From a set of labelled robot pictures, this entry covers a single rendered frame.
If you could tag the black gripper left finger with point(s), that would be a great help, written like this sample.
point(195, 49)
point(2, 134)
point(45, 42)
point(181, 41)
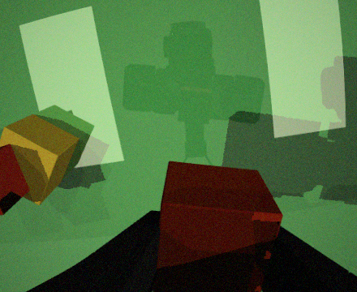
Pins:
point(128, 263)

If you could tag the golden-brown cube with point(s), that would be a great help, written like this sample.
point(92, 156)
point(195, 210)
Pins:
point(43, 152)

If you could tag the dark red cube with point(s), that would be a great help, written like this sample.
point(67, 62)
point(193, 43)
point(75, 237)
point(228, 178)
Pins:
point(12, 182)
point(218, 226)

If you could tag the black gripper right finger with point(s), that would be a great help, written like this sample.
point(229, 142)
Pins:
point(294, 266)

